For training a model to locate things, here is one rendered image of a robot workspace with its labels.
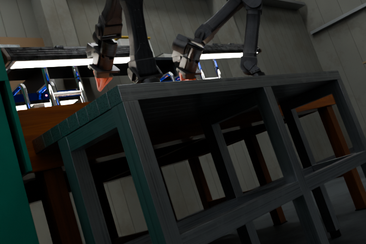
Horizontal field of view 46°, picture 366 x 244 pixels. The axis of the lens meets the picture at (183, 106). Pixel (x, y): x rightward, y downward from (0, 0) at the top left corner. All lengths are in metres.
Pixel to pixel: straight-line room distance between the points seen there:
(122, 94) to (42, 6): 3.72
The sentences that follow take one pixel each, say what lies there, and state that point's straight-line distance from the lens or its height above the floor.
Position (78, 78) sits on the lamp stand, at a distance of 2.03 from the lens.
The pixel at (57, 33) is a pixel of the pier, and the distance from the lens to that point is 4.55.
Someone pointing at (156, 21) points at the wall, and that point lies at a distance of 5.83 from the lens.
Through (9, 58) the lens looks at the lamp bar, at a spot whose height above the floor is 1.05.
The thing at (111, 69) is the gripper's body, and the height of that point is 0.90.
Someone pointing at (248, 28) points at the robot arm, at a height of 0.93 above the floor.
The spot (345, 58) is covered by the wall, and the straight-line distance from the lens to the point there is 9.14.
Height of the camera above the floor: 0.42
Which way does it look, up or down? 10 degrees up
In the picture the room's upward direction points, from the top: 18 degrees counter-clockwise
